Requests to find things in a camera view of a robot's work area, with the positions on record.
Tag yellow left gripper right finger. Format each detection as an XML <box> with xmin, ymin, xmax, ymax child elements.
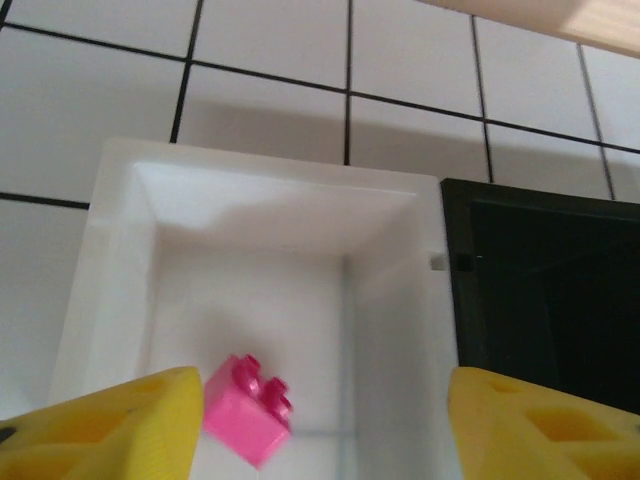
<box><xmin>446</xmin><ymin>366</ymin><xmax>640</xmax><ymax>480</ymax></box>

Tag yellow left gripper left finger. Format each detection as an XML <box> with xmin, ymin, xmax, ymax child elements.
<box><xmin>0</xmin><ymin>365</ymin><xmax>206</xmax><ymax>480</ymax></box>

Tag pink lego brick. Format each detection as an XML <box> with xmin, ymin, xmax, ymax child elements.
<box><xmin>202</xmin><ymin>353</ymin><xmax>294</xmax><ymax>470</ymax></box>

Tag black plastic container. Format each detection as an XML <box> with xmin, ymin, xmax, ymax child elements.
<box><xmin>438</xmin><ymin>177</ymin><xmax>640</xmax><ymax>417</ymax></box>

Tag white plastic container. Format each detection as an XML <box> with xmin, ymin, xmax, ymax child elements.
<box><xmin>47</xmin><ymin>137</ymin><xmax>464</xmax><ymax>480</ymax></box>

